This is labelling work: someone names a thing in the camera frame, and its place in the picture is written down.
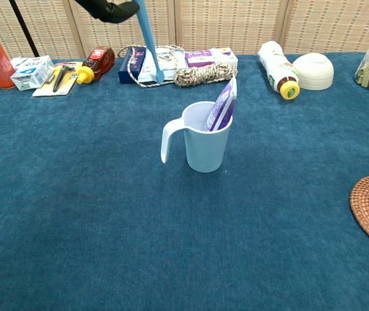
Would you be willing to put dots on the light blue toothbrush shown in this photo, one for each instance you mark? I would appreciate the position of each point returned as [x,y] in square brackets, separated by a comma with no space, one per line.
[150,42]

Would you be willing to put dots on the white blue milk carton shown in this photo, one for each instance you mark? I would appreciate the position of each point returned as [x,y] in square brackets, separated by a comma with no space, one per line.
[33,74]

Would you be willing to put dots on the dark blue box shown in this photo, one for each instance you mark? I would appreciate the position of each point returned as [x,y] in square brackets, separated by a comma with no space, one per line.
[127,73]

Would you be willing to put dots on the brown syrup bottle yellow cap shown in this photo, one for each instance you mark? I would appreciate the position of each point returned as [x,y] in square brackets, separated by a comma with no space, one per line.
[101,61]

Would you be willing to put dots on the black tripod stand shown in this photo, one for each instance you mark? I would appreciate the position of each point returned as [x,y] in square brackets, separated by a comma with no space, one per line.
[23,26]

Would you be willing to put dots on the cream upturned bowl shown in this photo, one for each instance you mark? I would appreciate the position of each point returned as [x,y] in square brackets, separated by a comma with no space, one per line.
[314,73]

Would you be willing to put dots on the white printed pouch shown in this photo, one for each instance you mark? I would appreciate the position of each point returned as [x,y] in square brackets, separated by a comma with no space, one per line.
[171,64]

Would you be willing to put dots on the bamboo folding screen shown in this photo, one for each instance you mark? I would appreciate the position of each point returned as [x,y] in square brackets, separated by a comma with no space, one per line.
[236,26]

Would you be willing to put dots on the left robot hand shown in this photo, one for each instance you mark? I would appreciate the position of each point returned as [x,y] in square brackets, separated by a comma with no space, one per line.
[116,13]

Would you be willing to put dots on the white bottle yellow cap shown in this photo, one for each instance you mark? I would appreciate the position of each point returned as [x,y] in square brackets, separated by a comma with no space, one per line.
[275,64]

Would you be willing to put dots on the razor on yellow card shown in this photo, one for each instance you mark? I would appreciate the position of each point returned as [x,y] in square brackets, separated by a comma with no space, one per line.
[46,92]

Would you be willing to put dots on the white snack packet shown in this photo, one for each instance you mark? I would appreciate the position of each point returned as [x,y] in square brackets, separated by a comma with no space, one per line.
[17,62]

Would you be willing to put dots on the blue tablecloth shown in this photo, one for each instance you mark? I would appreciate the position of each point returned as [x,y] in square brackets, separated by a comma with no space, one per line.
[171,243]

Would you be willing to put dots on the purple white box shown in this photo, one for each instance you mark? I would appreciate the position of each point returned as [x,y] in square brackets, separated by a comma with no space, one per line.
[200,58]

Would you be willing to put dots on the purple toothpaste tube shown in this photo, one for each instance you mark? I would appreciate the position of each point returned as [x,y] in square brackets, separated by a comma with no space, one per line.
[223,107]

